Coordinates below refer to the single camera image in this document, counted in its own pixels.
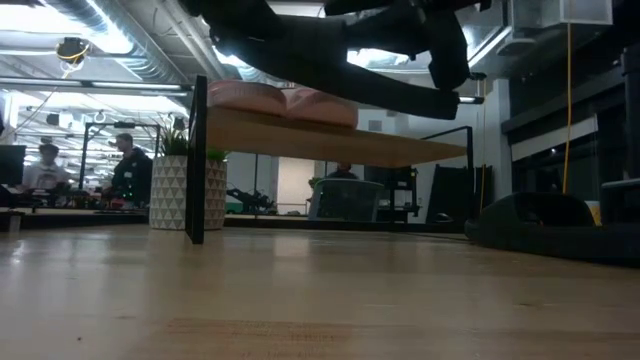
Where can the black background robot arm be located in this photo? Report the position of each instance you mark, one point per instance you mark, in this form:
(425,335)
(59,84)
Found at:
(250,202)

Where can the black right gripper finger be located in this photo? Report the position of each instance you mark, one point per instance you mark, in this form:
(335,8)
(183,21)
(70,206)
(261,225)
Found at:
(450,55)

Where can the white ceiling box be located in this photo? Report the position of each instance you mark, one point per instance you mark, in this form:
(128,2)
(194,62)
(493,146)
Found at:
(560,12)

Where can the grey blue office chair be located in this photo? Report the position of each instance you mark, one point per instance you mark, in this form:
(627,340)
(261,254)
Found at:
(345,200)

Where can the black panel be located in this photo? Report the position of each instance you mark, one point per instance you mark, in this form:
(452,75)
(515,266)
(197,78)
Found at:
(455,195)

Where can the pink slide sandal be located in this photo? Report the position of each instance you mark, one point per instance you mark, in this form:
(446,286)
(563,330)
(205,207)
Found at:
(320,107)
(245,97)

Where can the green plant in patterned pot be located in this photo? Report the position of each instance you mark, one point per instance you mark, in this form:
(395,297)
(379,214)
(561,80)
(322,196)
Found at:
(170,200)

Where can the person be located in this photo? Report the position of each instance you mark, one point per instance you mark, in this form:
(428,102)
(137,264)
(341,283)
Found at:
(45,172)
(132,175)
(342,172)

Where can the black metal table frame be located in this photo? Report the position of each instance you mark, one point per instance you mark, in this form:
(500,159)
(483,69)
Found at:
(350,225)

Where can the dark computer monitor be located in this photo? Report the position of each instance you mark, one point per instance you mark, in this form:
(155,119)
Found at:
(12,165)

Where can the silver ceiling duct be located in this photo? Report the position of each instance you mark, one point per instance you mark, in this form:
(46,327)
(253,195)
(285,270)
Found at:
(150,40)

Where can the black equipment rack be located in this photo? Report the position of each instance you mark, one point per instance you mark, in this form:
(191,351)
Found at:
(405,195)

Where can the black slide sandal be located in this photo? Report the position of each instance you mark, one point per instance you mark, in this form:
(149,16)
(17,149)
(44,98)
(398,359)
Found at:
(325,65)
(530,240)

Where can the long ceiling light strip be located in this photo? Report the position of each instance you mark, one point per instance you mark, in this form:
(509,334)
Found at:
(125,86)
(472,99)

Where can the wooden shelf black metal legs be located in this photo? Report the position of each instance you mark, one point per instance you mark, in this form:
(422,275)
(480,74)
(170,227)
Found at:
(325,142)

